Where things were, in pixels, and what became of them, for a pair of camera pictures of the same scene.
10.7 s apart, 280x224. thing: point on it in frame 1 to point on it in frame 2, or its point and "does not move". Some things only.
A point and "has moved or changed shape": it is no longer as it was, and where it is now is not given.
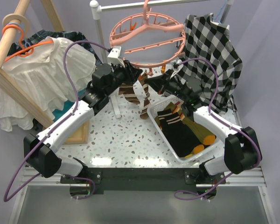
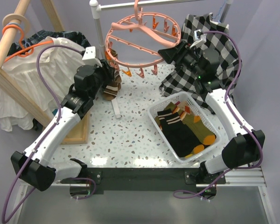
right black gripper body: [169, 84] to [187, 59]
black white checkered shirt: [203, 36] does not move
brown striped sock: [126, 88] has moved or changed shape
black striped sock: [183, 140] does not move
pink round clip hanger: [149, 39] does not move
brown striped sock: [146, 109] has moved or changed shape
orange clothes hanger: [29, 51] does not move
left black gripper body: [127, 75] to [103, 75]
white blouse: [42, 73] does not move
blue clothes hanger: [220, 11] does not move
